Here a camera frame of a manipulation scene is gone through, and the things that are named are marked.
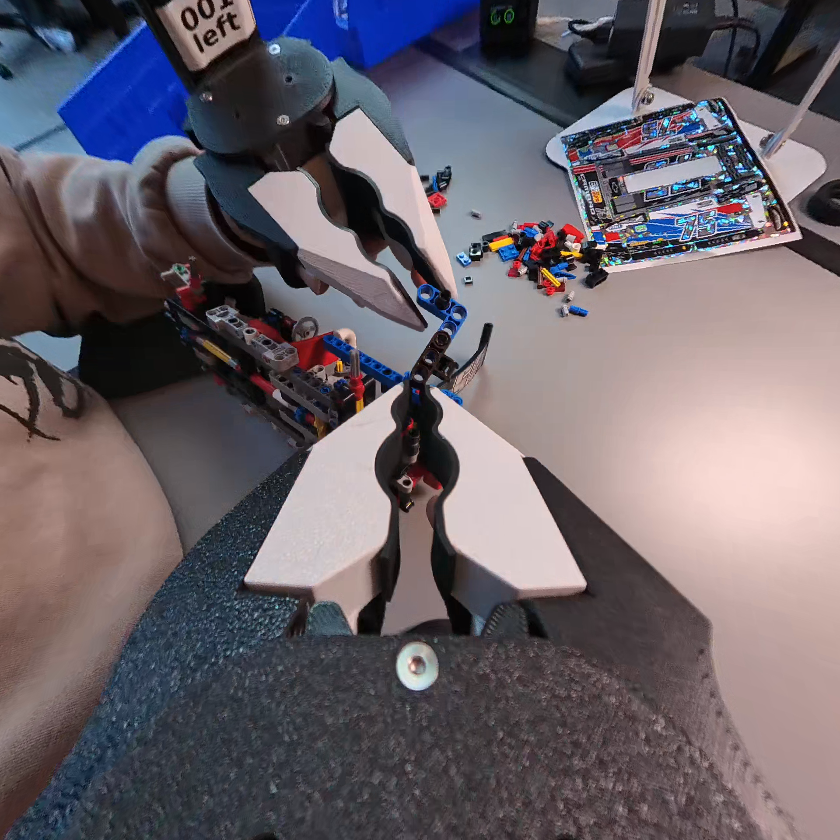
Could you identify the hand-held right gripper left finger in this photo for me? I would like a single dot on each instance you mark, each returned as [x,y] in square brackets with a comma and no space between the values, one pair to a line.
[328,525]

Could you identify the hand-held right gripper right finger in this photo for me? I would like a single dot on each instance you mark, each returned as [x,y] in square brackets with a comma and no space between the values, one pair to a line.
[512,525]

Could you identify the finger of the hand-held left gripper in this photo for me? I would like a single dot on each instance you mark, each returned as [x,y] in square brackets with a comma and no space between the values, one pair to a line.
[341,269]
[400,190]

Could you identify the blue L-shaped lego beam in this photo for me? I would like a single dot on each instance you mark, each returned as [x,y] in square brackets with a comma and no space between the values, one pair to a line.
[430,296]

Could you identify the lego car model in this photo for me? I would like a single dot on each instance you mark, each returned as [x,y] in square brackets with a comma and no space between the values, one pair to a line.
[282,367]

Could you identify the black lego perpendicular connector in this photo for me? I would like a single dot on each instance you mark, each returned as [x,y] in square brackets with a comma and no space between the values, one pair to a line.
[430,354]

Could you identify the person's left forearm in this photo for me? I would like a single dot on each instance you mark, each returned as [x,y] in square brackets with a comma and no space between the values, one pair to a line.
[98,229]

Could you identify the pile of loose lego pieces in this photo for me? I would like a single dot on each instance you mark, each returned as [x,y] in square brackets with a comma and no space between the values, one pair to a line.
[544,253]

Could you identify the person's left hand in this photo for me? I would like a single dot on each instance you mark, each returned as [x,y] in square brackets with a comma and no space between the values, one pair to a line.
[377,248]

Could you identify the person's right hand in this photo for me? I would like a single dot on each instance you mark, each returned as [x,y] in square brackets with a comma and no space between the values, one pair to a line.
[431,513]

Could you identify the pile of black blue pins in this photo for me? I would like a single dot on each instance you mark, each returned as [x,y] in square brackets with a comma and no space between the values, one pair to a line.
[436,197]

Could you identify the blue labelled plastic bin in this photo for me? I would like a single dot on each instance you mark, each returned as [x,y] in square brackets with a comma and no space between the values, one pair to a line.
[118,98]

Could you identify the black device green lights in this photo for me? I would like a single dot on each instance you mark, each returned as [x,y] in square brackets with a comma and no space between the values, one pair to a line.
[508,26]

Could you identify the black power adapter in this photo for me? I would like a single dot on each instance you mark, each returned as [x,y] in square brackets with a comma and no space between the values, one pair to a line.
[604,59]

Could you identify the holographic sticker sheet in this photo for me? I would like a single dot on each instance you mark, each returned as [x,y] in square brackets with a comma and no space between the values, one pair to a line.
[676,190]

